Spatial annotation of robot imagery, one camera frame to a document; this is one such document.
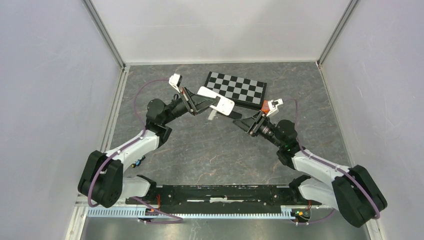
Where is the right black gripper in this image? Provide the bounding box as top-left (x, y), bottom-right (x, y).
top-left (232, 110), bottom-right (284, 149)

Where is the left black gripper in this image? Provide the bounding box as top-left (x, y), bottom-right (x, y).
top-left (162, 86), bottom-right (217, 125)

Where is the white battery cover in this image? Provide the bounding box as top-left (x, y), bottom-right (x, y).
top-left (207, 109), bottom-right (217, 121)

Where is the white red remote control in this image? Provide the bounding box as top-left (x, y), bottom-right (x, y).
top-left (197, 86), bottom-right (235, 120)

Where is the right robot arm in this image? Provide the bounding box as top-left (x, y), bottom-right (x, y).
top-left (233, 111), bottom-right (388, 228)

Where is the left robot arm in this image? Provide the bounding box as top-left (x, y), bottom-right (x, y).
top-left (77, 87), bottom-right (223, 208)

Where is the orange round object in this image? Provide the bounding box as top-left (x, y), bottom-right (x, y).
top-left (261, 100), bottom-right (270, 114)

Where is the black grey checkerboard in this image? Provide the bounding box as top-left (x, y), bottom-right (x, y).
top-left (204, 71), bottom-right (267, 110)

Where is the blue battery pack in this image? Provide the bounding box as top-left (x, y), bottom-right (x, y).
top-left (131, 156), bottom-right (146, 168)

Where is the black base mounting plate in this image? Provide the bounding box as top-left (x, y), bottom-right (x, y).
top-left (142, 184), bottom-right (321, 214)

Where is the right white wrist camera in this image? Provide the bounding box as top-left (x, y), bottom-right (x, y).
top-left (265, 98), bottom-right (284, 117)

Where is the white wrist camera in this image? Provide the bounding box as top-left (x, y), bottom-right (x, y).
top-left (168, 73), bottom-right (182, 93)
top-left (265, 98), bottom-right (284, 117)

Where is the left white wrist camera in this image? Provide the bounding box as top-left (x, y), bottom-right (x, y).
top-left (168, 73), bottom-right (182, 93)

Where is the grey slotted cable duct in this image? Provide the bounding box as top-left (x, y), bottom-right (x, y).
top-left (86, 206), bottom-right (294, 219)

